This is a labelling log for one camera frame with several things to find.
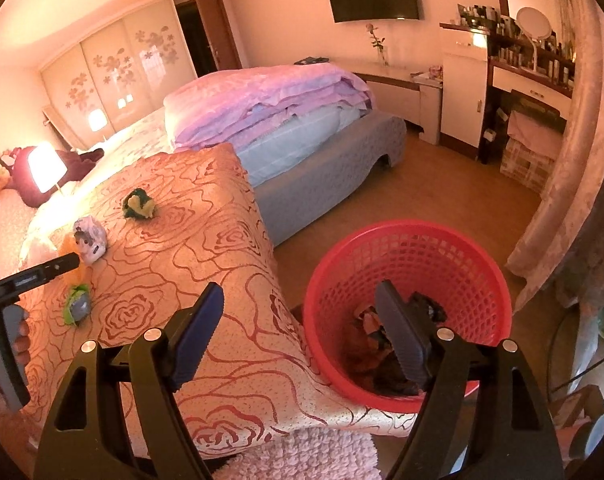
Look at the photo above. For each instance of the lit white table lamp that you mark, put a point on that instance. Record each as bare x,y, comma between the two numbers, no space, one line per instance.
46,167

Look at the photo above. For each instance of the black plastic bag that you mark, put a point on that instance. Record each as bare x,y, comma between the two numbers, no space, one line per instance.
386,344

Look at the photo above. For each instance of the white tall cabinet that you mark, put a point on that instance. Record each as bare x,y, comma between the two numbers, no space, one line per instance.
465,82

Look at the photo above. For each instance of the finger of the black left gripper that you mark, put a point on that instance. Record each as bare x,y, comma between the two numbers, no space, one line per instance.
16,284

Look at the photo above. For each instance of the red plastic waste basket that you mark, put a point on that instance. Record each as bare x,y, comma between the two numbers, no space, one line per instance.
422,261

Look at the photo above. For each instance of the green yellow wrapper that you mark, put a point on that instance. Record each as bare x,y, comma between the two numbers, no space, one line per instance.
138,205

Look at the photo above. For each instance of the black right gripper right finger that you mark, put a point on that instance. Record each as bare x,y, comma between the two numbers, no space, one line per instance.
512,434

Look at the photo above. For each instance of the grey bed base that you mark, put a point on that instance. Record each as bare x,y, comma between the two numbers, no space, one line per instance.
296,198

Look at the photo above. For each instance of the round white vanity mirror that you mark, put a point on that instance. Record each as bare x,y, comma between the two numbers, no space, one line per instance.
536,27

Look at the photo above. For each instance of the green grey snack wrapper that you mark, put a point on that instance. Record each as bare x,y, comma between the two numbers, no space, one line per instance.
77,304

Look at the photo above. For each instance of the brown wooden door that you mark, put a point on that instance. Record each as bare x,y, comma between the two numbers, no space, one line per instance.
219,34

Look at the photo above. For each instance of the sliding floral wardrobe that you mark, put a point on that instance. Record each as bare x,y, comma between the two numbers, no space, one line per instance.
117,75

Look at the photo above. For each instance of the folded pink purple quilt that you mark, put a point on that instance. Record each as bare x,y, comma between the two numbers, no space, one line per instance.
240,106

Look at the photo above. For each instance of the rose in vase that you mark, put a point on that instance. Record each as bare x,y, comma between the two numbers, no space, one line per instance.
377,43

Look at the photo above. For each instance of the floral window curtain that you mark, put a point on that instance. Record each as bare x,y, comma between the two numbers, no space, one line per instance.
563,246

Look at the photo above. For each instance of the rose pattern bed cover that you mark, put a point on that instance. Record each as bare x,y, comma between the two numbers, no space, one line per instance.
256,382

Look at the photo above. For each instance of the white printed wrapper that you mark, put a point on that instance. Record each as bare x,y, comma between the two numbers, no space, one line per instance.
90,238

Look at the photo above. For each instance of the white low cabinet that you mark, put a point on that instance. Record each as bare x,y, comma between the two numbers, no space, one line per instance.
412,95

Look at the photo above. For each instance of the dressing table with cosmetics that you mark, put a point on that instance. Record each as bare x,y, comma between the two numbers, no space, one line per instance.
525,113

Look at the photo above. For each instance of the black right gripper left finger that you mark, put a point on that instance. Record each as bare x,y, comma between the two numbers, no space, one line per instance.
115,415

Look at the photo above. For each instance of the dark maroon plush toy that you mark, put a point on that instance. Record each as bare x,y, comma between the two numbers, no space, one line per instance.
78,166

